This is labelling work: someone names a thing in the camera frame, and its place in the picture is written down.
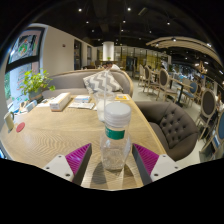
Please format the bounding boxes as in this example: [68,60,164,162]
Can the group of ceiling lights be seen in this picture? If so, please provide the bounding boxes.
[77,5,214,48]

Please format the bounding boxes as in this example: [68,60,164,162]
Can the white and orange tissue box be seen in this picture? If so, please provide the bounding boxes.
[49,92,72,112]

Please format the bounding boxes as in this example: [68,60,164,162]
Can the grey tufted armchair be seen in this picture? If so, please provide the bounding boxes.
[134,100,200,162]

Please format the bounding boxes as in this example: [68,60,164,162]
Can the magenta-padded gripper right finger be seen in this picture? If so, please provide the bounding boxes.
[131,143,184,186]

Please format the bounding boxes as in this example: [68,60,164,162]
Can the green potted plant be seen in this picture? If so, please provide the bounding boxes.
[19,68,56,101]

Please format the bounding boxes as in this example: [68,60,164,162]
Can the clear plastic cup with straw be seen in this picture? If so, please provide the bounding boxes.
[93,70,117,123]

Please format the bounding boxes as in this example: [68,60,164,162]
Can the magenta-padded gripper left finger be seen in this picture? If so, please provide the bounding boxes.
[42,143,93,186]

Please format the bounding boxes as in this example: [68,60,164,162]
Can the flat round red coaster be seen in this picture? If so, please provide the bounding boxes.
[15,121,26,133]

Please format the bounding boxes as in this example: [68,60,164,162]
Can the person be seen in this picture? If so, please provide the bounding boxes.
[102,60,121,71]

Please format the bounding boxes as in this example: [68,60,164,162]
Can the printed paper leaflet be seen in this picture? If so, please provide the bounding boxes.
[68,101,96,110]

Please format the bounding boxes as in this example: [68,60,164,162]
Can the small blue and white box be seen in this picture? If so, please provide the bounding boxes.
[74,94,92,103]

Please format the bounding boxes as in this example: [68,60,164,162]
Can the yellow card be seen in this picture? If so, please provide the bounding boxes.
[114,94,130,102]

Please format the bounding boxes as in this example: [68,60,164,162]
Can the clear bottle with white cap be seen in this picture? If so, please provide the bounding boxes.
[99,101,132,172]

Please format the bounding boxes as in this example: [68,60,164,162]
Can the dark framed wall picture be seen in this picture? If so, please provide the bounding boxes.
[7,27,46,64]

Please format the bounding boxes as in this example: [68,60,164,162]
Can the grey white chevron cushion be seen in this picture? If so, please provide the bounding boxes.
[82,69,124,95]

